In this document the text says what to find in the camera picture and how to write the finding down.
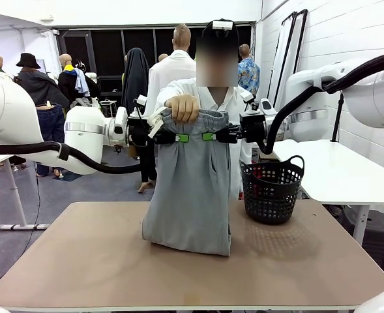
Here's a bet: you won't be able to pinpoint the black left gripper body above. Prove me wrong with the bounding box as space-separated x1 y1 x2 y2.
128 116 157 148

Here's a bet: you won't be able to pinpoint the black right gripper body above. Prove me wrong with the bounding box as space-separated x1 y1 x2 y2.
239 113 267 143

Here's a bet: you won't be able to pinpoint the grey training pants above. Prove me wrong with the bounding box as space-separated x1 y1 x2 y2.
141 109 232 257

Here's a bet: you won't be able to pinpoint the person's right forearm white sleeve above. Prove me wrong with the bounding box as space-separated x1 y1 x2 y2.
155 87 179 111

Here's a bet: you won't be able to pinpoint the person's right hand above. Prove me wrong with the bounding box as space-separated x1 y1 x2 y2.
165 94 201 124

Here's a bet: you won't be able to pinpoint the person in white coat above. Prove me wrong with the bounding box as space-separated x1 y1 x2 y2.
155 20 254 200

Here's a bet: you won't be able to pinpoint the man in floral shirt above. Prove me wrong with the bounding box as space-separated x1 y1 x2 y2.
237 44 260 97

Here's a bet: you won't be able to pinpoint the mannequin in white coat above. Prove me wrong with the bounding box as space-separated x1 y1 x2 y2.
145 23 198 115

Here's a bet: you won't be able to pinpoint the black perforated laundry basket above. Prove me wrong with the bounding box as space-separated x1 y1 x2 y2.
240 155 306 225

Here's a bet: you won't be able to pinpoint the black framed white panel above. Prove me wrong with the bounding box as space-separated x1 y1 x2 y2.
284 8 308 82
265 11 297 112

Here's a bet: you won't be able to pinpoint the light blue hanging shirt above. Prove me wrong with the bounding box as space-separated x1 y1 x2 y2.
74 67 91 98

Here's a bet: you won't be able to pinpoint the black tripod stand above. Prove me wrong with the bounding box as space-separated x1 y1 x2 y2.
331 92 345 143

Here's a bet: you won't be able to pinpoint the mannequin in black yellow-collared jacket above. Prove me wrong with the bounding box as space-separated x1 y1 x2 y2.
57 53 102 98

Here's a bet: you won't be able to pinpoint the mannequin in blue jeans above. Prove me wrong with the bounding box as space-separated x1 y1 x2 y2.
36 102 66 179

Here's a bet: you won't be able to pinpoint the dark glass window front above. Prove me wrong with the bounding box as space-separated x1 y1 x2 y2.
53 22 256 98

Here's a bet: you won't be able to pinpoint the white side table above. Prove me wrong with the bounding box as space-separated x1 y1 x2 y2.
271 140 384 245

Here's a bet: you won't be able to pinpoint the black cap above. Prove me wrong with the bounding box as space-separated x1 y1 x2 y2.
201 20 240 39

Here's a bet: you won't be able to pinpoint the mannequin in dark jacket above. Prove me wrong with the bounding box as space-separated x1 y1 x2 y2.
14 67 70 108

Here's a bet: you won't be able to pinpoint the black brimmed hat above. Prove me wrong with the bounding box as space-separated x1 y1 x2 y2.
16 53 42 70

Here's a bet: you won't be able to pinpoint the white desk with T-leg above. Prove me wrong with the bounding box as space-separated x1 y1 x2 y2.
0 153 51 231

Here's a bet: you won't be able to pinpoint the black plastic stool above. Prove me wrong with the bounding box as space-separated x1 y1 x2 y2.
340 208 384 278

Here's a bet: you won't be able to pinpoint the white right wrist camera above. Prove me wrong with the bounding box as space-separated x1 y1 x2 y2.
240 90 263 115

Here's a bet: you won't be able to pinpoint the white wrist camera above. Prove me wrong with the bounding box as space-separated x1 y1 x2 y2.
129 94 149 120
240 90 263 115

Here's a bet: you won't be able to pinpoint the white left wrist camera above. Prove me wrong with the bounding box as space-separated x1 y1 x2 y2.
129 94 149 120

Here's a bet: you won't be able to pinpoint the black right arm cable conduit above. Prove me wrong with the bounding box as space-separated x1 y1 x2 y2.
259 51 384 156

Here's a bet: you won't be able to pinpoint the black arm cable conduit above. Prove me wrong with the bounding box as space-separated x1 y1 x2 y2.
259 51 384 156
0 140 143 175

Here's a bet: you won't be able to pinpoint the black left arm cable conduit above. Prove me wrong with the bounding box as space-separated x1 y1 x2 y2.
0 140 143 175

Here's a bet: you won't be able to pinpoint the white head-mounted camera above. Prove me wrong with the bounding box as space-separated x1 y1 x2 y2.
212 20 234 31

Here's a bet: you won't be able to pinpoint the thin black floor cable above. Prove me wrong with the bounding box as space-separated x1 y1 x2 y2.
0 175 42 291

